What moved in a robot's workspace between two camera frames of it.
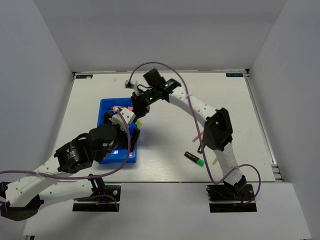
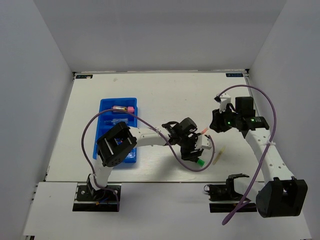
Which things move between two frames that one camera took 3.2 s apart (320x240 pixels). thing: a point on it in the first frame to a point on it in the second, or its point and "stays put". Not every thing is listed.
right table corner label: [234, 75] stays put
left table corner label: [83, 76] stays put
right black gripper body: [144, 101] to [226, 120]
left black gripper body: [121, 140] to [188, 144]
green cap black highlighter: [197, 160] stays put
